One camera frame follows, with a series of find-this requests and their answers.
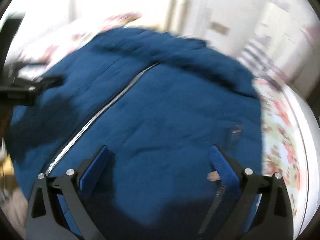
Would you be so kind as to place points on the floral bedsheet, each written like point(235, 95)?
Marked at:
point(280, 130)

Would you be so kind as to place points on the wall switch plate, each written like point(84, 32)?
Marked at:
point(220, 28)

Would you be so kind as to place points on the blue puffer jacket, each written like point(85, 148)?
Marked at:
point(162, 105)

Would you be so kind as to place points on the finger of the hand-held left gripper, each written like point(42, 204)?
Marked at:
point(48, 82)

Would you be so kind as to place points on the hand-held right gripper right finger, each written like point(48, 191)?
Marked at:
point(225, 170)

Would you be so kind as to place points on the yellow daisy sheet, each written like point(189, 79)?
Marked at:
point(6, 166)

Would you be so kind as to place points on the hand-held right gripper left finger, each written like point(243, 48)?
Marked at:
point(95, 166)

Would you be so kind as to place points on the printed curtain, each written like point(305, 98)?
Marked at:
point(275, 30)

